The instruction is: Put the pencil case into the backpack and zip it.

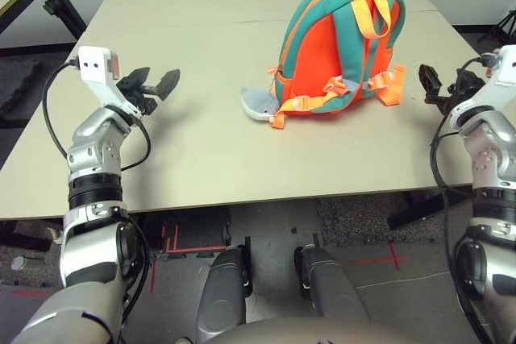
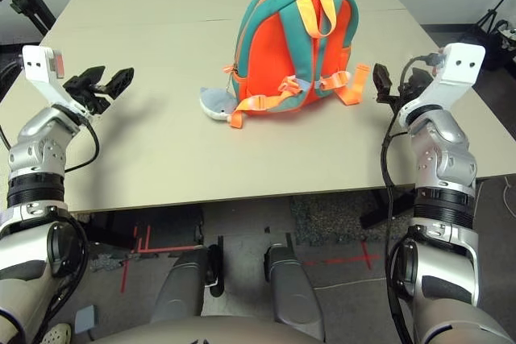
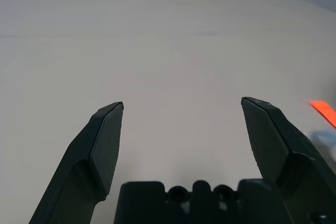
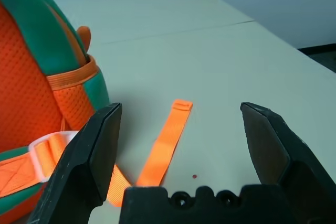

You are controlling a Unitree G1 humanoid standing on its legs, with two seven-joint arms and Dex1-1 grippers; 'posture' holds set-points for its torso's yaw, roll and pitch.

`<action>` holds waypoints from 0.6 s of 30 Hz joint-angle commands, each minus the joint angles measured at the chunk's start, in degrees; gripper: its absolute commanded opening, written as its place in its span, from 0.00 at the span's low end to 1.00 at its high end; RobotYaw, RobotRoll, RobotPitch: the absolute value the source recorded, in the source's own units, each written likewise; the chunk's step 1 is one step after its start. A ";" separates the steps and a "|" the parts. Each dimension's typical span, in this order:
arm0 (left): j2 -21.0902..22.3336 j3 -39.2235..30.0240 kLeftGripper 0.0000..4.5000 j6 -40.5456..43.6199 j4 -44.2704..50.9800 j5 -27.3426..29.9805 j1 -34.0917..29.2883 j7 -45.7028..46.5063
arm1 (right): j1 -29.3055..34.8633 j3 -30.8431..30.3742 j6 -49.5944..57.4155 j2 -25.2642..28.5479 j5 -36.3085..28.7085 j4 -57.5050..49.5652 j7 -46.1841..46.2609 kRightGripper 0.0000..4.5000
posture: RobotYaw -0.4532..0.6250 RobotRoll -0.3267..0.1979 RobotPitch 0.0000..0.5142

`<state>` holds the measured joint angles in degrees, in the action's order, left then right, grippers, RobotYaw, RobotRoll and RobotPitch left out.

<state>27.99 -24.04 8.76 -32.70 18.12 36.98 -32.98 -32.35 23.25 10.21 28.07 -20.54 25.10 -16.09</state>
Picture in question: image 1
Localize dark speckled floor mat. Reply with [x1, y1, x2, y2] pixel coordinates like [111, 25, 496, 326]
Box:
[316, 194, 404, 247]

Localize black-framed side table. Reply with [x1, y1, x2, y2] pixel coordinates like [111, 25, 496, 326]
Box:
[0, 0, 88, 53]

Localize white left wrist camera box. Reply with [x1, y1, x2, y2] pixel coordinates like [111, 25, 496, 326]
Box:
[77, 46, 142, 118]

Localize grey robot torso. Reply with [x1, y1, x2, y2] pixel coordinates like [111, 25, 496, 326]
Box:
[177, 315, 481, 344]

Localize grey right robot leg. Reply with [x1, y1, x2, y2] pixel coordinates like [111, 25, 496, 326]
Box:
[293, 243, 368, 323]

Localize grey plush whale toy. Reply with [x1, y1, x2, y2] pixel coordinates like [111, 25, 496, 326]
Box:
[240, 86, 281, 123]

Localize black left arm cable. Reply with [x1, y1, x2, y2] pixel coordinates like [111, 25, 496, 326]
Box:
[42, 60, 152, 172]

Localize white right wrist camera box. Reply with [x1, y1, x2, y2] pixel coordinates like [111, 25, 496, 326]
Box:
[447, 44, 516, 127]

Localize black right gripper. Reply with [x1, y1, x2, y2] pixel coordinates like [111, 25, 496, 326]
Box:
[418, 64, 487, 119]

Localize black foam floor mat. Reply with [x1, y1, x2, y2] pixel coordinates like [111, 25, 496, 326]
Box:
[0, 57, 41, 119]

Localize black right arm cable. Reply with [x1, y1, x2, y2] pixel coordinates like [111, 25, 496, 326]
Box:
[429, 56, 497, 344]

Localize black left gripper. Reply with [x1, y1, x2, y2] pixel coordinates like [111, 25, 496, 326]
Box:
[116, 66, 181, 118]

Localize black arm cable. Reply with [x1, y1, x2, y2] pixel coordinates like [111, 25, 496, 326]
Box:
[42, 60, 152, 172]
[429, 56, 497, 344]

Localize orange and teal backpack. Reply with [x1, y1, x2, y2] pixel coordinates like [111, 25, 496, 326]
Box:
[265, 0, 407, 131]

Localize red floor tape lines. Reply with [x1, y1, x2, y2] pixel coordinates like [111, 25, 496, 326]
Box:
[149, 222, 227, 292]

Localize grey robot leg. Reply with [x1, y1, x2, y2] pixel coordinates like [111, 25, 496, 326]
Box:
[197, 245, 253, 343]
[293, 243, 368, 323]

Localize black tripod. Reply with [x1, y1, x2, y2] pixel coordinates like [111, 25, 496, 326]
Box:
[477, 9, 516, 45]

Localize silver can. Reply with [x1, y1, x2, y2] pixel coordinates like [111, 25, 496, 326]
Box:
[10, 255, 41, 271]

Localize black table foot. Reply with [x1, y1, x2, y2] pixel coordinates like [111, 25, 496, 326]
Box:
[386, 189, 472, 230]

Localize grey left robot leg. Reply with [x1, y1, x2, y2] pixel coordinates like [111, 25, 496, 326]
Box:
[197, 245, 253, 343]

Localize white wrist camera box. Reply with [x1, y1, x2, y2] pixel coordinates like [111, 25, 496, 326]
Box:
[77, 46, 142, 118]
[447, 44, 516, 127]

